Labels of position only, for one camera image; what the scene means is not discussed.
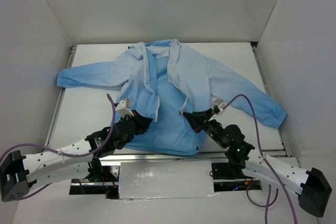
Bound light blue zip jacket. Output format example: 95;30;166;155
56;39;287;156

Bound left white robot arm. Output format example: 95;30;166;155
1;111;152;202

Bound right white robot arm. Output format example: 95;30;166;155
183;108;332;217

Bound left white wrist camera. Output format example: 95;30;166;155
116;98;133;118

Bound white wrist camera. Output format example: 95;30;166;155
116;98;133;118
212;99;225;116

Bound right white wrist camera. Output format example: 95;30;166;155
212;99;225;116

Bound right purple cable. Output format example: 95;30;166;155
224;94;299;224

